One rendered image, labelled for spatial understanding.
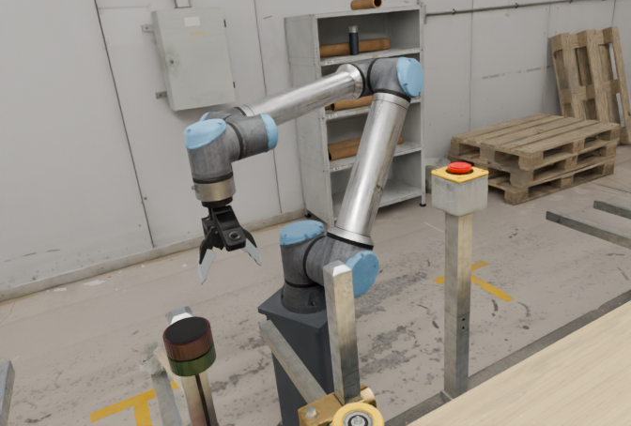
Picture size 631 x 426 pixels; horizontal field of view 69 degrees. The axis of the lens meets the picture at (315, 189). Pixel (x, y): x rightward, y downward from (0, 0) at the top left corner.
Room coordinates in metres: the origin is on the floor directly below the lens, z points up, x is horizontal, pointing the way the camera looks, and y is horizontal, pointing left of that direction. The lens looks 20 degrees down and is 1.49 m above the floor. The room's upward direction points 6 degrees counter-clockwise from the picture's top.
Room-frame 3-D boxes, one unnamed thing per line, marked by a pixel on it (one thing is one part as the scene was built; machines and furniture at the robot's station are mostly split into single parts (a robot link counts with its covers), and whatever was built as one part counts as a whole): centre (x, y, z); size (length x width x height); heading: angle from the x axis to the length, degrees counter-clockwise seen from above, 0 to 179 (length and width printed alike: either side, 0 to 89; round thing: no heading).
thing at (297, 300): (1.36, 0.06, 0.65); 0.19 x 0.19 x 0.10
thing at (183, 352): (0.50, 0.18, 1.12); 0.06 x 0.06 x 0.02
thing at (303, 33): (3.47, -0.39, 0.78); 0.90 x 0.45 x 1.55; 115
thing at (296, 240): (1.36, 0.05, 0.79); 0.17 x 0.15 x 0.18; 42
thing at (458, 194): (0.76, -0.26, 1.18); 0.07 x 0.07 x 0.08; 26
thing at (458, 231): (0.76, -0.26, 0.93); 0.05 x 0.05 x 0.45; 26
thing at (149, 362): (0.77, 0.36, 0.87); 0.09 x 0.07 x 0.02; 26
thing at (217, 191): (0.98, 0.23, 1.16); 0.10 x 0.09 x 0.05; 115
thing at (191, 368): (0.50, 0.18, 1.10); 0.06 x 0.06 x 0.02
